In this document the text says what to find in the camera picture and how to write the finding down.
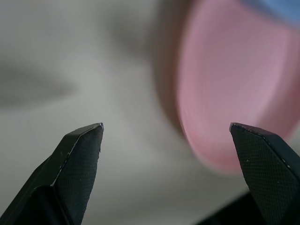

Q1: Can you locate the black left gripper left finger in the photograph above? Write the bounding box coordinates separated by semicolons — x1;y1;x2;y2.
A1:
0;122;105;225

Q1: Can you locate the blue plate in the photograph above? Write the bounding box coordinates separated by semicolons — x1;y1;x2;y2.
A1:
241;0;300;29

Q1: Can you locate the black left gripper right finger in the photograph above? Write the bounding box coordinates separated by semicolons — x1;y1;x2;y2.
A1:
229;122;300;225

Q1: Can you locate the pink plate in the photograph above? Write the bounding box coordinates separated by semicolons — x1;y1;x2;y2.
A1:
174;0;300;174

